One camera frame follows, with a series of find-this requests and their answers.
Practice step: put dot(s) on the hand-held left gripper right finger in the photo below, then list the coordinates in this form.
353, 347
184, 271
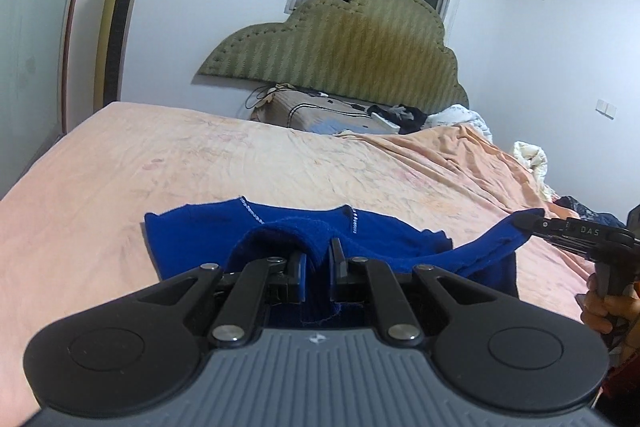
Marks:
331, 278

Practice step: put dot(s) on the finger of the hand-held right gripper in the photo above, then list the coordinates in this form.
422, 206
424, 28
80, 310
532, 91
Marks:
535, 222

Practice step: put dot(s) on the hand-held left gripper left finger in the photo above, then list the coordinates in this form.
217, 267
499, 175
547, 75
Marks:
301, 276

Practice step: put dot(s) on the blue knit sweater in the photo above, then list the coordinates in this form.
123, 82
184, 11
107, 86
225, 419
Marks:
380, 232

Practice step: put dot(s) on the dark clothes pile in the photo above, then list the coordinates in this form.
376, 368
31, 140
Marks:
405, 117

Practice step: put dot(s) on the person's right hand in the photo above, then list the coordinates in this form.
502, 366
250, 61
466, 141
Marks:
607, 312

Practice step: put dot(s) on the dark patterned cloth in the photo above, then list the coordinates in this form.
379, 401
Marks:
585, 209

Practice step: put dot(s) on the cream crumpled cloth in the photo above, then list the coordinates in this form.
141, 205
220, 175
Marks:
532, 162

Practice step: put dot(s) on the white crumpled blanket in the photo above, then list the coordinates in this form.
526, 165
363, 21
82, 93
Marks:
460, 117

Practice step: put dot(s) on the brown patterned pillow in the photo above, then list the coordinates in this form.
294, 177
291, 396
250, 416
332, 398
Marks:
310, 112

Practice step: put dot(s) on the pink bed sheet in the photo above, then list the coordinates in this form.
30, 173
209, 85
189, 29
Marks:
150, 167

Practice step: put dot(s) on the green padded headboard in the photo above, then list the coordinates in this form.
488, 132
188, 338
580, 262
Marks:
350, 52

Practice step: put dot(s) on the gold tower air conditioner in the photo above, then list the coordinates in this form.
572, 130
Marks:
117, 32

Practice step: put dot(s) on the white double wall switch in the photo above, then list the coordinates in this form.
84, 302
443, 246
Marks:
606, 108

